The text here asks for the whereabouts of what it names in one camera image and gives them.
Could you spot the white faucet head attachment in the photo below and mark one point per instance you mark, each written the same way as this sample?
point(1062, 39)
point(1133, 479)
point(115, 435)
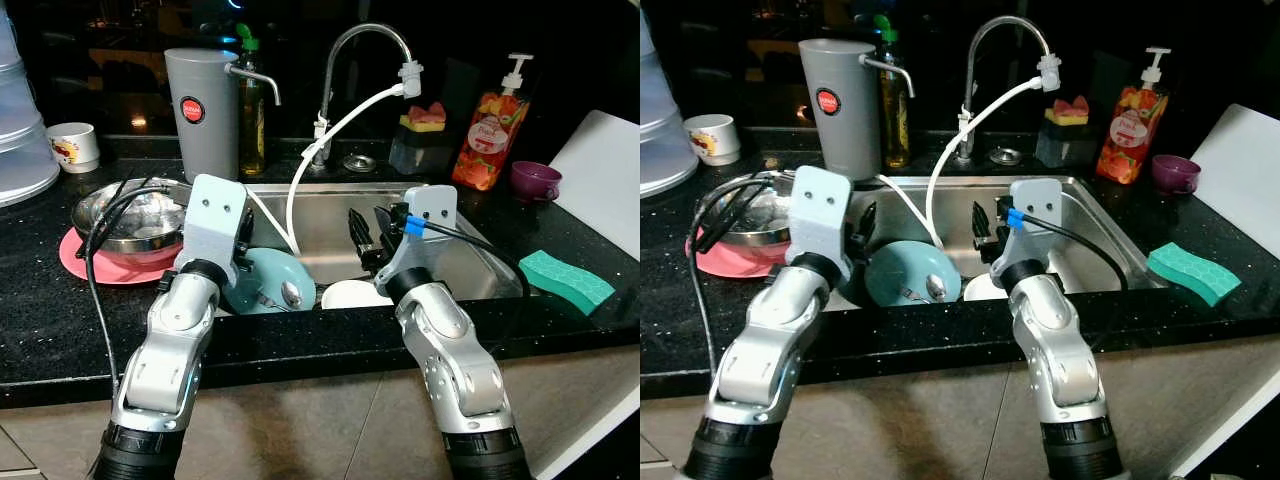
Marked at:
point(1049, 72)
point(411, 78)

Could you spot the round metal counter cap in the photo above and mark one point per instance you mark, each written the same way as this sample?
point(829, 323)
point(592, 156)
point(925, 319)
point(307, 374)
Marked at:
point(359, 162)
point(1005, 156)

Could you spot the white cutting board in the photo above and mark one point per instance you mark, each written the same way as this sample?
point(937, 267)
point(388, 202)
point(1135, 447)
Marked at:
point(1245, 170)
point(600, 175)

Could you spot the orange pump soap bottle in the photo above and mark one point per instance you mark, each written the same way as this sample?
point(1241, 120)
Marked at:
point(1130, 130)
point(490, 135)

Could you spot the white printed mug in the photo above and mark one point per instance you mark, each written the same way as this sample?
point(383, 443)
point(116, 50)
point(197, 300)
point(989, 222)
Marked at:
point(712, 140)
point(75, 148)

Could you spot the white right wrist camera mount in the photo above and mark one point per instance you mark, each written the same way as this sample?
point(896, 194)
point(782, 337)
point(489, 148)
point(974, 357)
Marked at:
point(430, 215)
point(1040, 215)

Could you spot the white bowl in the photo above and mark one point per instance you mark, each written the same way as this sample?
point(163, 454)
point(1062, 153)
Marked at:
point(982, 288)
point(350, 295)

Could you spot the stainless steel bowl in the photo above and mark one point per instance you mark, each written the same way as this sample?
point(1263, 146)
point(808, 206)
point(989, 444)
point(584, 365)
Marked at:
point(755, 215)
point(140, 225)

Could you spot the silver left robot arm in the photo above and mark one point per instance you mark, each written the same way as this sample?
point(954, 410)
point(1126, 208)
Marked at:
point(165, 355)
point(765, 350)

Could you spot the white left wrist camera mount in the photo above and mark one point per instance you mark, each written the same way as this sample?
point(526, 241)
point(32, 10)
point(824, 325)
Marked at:
point(820, 215)
point(215, 225)

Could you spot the grey water dispenser with tap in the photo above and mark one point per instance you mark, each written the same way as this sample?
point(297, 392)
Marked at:
point(845, 115)
point(205, 130)

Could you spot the stainless steel sink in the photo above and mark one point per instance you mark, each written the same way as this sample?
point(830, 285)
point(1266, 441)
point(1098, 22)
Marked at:
point(325, 215)
point(950, 205)

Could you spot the translucent white container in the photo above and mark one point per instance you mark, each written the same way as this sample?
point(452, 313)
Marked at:
point(22, 130)
point(662, 125)

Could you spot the purple cup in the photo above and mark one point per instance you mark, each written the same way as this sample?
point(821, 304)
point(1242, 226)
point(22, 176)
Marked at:
point(1173, 174)
point(535, 182)

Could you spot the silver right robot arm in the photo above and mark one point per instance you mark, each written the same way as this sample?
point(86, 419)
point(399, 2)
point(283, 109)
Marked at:
point(455, 365)
point(1060, 355)

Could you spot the oil bottle with green cap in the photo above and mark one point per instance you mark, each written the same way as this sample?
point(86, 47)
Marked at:
point(894, 130)
point(252, 135)

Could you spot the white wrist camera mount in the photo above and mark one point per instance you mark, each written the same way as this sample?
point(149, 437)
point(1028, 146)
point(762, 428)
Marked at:
point(215, 225)
point(1040, 215)
point(430, 215)
point(820, 215)

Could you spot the green sponge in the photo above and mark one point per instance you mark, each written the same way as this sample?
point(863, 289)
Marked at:
point(1192, 272)
point(565, 280)

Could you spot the yellow and pink sponge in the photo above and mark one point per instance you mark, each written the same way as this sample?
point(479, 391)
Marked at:
point(1067, 111)
point(424, 118)

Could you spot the pink plate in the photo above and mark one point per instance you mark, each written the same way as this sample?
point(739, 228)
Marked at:
point(730, 262)
point(110, 270)

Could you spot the metal spoon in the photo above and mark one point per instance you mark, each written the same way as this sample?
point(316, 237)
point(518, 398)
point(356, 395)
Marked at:
point(290, 293)
point(934, 288)

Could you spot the chrome gooseneck faucet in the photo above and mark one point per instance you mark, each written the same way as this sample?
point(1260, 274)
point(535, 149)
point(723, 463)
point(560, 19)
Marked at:
point(969, 85)
point(330, 85)

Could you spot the black sponge holder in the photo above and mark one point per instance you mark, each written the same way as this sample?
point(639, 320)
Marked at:
point(1065, 146)
point(420, 152)

